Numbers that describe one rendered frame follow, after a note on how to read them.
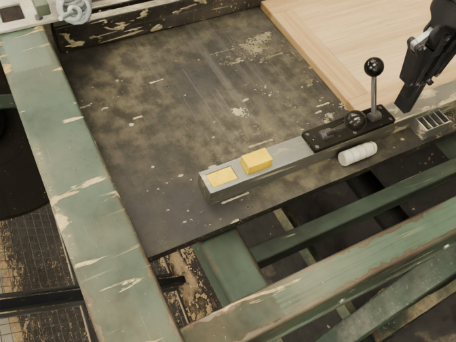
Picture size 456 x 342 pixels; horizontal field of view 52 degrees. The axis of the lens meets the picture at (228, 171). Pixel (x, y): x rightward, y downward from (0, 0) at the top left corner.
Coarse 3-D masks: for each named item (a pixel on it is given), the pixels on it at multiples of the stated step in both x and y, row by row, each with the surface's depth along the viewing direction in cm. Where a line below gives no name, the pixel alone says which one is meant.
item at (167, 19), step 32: (0, 0) 96; (128, 0) 106; (160, 0) 107; (192, 0) 109; (224, 0) 114; (256, 0) 119; (0, 32) 91; (64, 32) 100; (96, 32) 103; (128, 32) 107
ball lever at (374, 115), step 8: (368, 64) 88; (376, 64) 87; (368, 72) 88; (376, 72) 88; (376, 80) 90; (376, 88) 91; (376, 96) 92; (376, 104) 92; (376, 112) 93; (376, 120) 93
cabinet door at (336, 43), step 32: (288, 0) 120; (320, 0) 122; (352, 0) 124; (384, 0) 125; (416, 0) 126; (288, 32) 113; (320, 32) 114; (352, 32) 115; (384, 32) 117; (416, 32) 118; (320, 64) 107; (352, 64) 108; (384, 64) 109; (448, 64) 111; (352, 96) 101; (384, 96) 102
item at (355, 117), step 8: (352, 112) 79; (360, 112) 79; (344, 120) 80; (352, 120) 79; (360, 120) 78; (328, 128) 90; (336, 128) 85; (344, 128) 83; (352, 128) 79; (360, 128) 79; (320, 136) 89; (328, 136) 89
